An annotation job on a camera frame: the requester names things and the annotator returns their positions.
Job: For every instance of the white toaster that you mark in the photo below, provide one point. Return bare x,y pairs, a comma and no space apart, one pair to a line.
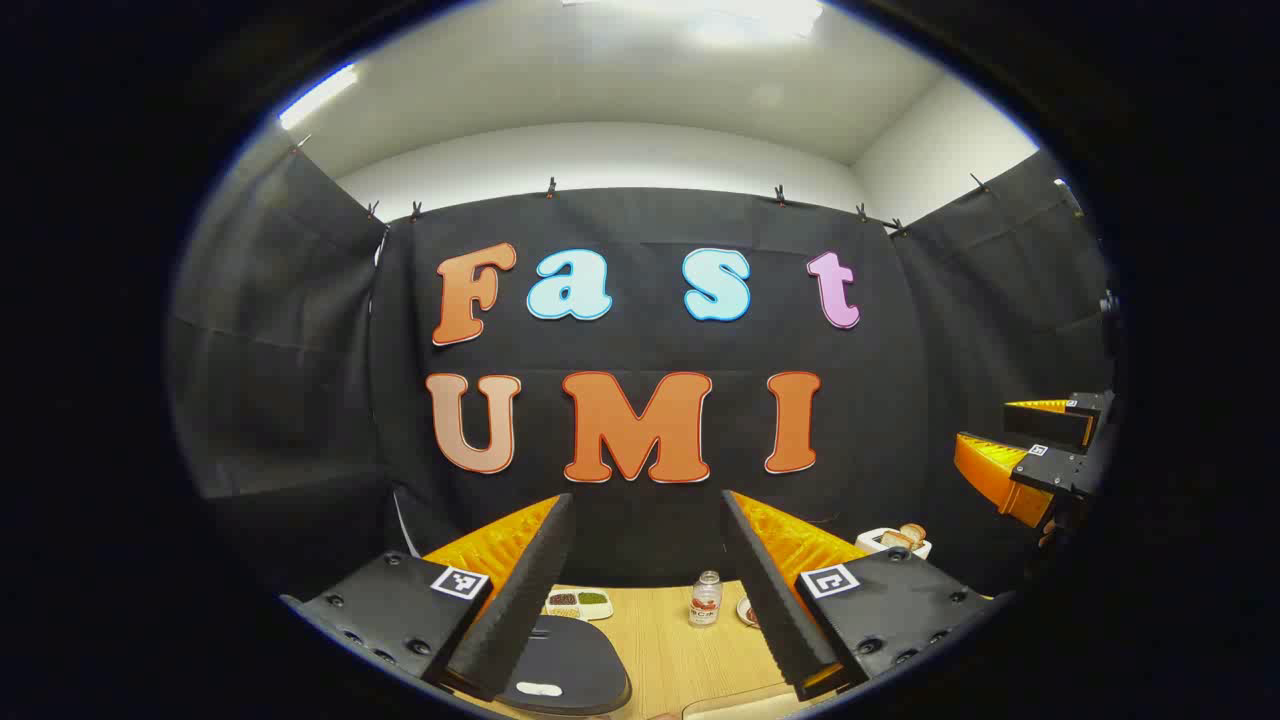
880,547

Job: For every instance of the clear plastic rice container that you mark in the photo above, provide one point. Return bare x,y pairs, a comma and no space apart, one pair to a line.
730,708

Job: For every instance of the black rice cooker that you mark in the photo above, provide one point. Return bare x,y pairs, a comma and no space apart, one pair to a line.
560,660

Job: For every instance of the white round plate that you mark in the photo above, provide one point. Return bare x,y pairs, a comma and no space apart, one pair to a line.
746,612

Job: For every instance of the small clear drink bottle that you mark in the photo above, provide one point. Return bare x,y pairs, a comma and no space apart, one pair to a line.
705,600

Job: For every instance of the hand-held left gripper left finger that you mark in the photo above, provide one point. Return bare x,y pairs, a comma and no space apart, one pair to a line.
520,610

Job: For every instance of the bright ceiling light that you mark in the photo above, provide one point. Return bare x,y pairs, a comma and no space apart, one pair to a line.
740,18

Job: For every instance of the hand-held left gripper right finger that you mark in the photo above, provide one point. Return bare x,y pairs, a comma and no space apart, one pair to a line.
775,610

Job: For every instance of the long ceiling light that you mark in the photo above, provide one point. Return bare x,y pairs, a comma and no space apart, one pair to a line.
318,95

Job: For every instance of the white divided bean dish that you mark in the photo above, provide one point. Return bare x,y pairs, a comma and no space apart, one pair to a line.
578,603

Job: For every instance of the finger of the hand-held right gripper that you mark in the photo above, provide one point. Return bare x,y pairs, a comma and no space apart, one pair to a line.
1050,425
1060,470

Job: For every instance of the black backdrop cloth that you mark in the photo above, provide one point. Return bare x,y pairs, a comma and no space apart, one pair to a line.
900,350

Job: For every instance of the toast slice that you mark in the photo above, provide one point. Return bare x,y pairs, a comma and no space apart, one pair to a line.
913,532
893,539

